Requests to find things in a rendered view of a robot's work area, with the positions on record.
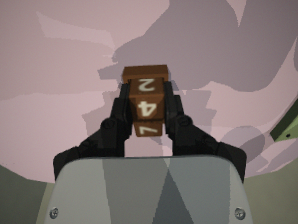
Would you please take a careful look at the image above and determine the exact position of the brown wooden number cube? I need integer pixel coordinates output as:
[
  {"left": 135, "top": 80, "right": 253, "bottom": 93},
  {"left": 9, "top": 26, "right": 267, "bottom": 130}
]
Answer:
[
  {"left": 133, "top": 118, "right": 163, "bottom": 137},
  {"left": 128, "top": 78, "right": 165, "bottom": 120}
]

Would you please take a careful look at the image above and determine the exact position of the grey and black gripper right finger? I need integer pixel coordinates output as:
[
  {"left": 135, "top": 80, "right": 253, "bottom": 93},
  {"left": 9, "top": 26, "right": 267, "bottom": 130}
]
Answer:
[{"left": 163, "top": 81, "right": 247, "bottom": 184}]

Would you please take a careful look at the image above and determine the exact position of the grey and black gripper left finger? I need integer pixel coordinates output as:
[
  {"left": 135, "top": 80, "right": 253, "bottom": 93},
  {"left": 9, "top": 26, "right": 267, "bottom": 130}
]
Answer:
[{"left": 53, "top": 84, "right": 133, "bottom": 181}]

